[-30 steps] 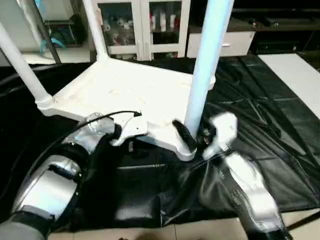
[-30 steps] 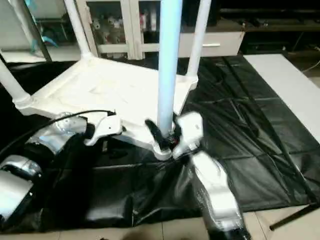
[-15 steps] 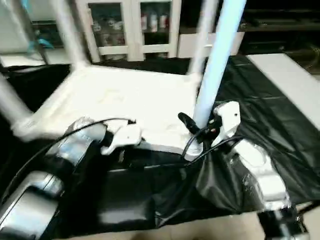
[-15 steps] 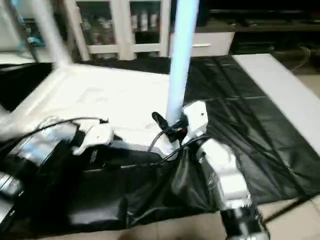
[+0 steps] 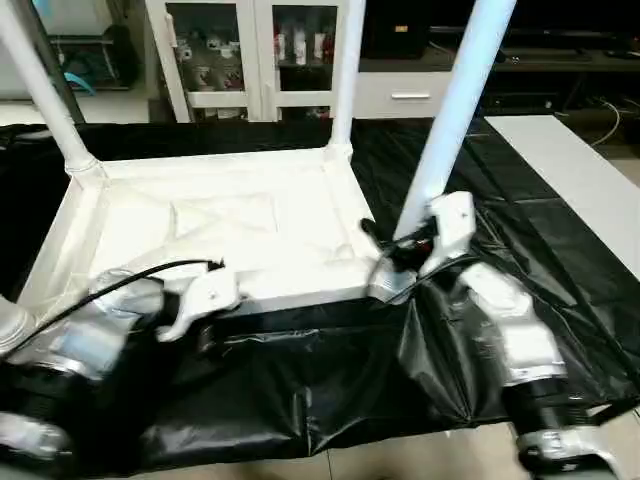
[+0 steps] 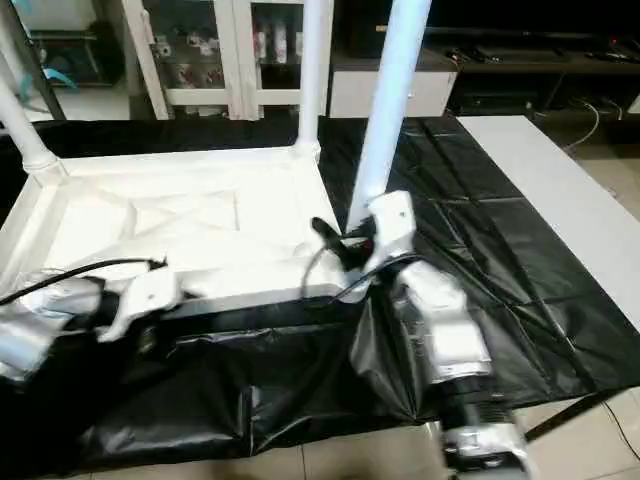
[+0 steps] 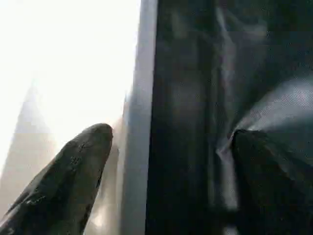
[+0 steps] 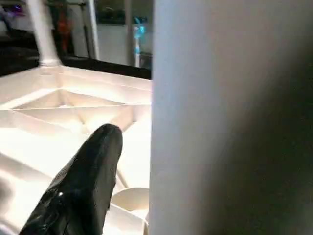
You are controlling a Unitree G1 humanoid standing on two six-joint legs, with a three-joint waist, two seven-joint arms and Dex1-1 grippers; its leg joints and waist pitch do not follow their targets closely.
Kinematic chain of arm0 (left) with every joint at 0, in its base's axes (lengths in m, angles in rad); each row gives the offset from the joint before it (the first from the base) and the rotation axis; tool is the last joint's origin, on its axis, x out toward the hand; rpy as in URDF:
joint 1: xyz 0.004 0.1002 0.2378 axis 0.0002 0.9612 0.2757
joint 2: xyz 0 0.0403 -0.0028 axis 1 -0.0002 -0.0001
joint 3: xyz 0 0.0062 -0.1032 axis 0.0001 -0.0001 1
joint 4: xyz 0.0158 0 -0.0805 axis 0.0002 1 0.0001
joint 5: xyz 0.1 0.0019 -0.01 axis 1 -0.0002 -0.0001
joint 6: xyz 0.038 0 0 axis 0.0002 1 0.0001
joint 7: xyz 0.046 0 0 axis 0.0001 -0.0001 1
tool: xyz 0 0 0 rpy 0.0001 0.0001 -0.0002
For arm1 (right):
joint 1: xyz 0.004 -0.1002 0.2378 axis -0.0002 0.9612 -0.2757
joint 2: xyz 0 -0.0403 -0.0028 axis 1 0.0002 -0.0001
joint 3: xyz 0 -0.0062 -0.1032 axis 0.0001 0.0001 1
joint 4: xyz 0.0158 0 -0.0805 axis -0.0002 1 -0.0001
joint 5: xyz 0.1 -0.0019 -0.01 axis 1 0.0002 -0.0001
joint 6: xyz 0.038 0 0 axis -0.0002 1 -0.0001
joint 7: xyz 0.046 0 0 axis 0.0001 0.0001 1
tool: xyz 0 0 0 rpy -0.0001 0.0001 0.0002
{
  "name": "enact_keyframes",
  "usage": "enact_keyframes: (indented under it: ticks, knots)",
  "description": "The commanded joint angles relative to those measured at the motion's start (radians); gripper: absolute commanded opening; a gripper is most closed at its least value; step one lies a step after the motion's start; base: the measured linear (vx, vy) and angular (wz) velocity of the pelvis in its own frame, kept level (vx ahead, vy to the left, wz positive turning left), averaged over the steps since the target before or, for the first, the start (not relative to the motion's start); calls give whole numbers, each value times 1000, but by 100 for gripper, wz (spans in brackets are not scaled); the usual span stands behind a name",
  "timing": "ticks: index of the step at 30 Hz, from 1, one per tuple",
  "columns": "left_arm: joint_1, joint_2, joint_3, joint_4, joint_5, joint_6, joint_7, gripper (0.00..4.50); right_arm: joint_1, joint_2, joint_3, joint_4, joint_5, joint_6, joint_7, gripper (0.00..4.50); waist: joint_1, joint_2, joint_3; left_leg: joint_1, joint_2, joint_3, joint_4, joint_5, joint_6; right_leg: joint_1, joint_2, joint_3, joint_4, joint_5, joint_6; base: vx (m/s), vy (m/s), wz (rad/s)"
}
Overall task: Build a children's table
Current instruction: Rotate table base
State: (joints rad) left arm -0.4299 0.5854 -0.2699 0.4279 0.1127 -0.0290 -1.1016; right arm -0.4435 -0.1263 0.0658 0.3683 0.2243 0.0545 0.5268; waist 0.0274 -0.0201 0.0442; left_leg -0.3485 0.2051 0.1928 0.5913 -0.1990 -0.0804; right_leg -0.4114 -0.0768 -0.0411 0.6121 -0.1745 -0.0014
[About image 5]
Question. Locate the white plastic table top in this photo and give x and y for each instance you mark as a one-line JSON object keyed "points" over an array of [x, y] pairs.
{"points": [[250, 230]]}

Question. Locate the white plastic table leg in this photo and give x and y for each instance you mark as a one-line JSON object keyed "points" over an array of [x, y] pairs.
{"points": [[345, 70], [45, 90], [455, 110], [12, 325]]}

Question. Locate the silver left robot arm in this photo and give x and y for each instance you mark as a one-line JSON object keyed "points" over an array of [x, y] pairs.
{"points": [[90, 330]]}

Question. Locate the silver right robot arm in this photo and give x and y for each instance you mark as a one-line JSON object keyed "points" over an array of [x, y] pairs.
{"points": [[510, 320]]}

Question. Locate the white drawer unit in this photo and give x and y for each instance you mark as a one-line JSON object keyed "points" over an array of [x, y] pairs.
{"points": [[410, 95]]}

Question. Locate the black mat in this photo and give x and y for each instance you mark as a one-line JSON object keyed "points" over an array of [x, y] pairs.
{"points": [[560, 230]]}

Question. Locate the black speaker box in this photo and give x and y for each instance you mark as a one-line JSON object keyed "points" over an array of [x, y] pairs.
{"points": [[398, 30]]}

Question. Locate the white glass door cabinet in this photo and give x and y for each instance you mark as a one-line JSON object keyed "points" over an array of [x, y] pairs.
{"points": [[255, 60]]}

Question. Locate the dark low tv stand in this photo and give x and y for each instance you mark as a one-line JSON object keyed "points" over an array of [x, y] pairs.
{"points": [[560, 70]]}

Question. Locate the clear plastic storage box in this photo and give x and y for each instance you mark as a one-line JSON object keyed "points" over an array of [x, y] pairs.
{"points": [[100, 60]]}

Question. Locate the grey metal pole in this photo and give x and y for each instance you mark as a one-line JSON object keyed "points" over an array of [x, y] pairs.
{"points": [[52, 55]]}

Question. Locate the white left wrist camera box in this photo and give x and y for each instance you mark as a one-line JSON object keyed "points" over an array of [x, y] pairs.
{"points": [[205, 295]]}

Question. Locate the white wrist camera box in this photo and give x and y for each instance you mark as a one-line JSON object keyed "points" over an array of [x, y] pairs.
{"points": [[450, 225], [205, 295]]}

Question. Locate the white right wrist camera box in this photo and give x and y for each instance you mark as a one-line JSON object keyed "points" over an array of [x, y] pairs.
{"points": [[450, 225]]}

